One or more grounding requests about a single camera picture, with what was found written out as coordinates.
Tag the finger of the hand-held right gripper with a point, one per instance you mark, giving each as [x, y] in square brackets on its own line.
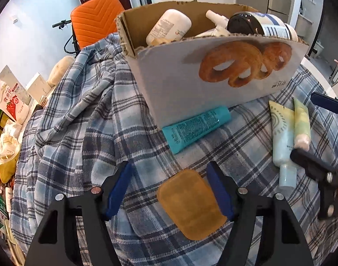
[324, 100]
[310, 163]

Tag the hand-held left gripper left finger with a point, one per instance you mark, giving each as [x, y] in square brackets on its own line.
[119, 191]

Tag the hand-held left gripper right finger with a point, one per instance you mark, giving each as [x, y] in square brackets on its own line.
[220, 191]

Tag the small yellow-green tube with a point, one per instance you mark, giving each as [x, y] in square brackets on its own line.
[302, 124]

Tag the amber soap bar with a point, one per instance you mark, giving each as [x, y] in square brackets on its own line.
[188, 205]

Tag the pale green tube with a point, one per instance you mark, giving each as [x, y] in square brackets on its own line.
[282, 138]

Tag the teal tube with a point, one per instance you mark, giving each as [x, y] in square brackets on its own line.
[193, 128]

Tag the cardboard box with pastry print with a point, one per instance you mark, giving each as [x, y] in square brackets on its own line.
[171, 83]

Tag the blue plaid cloth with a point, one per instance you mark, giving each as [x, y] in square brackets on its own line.
[88, 116]

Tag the dark jar with white label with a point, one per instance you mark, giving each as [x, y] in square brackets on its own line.
[271, 25]

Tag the yellow bag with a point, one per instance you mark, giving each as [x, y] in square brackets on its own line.
[6, 170]

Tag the white plastic bag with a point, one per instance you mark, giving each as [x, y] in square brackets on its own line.
[9, 141]

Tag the small white box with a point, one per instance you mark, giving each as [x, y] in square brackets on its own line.
[38, 86]

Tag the beige fluffy item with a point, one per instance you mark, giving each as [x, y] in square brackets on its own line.
[59, 70]

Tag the white spray bottle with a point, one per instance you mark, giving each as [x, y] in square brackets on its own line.
[216, 18]

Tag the red and white milk carton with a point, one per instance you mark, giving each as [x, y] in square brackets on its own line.
[11, 99]

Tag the white lotion bottle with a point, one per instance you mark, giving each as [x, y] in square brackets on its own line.
[169, 25]

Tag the orange chair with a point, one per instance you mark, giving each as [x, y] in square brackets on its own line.
[96, 19]

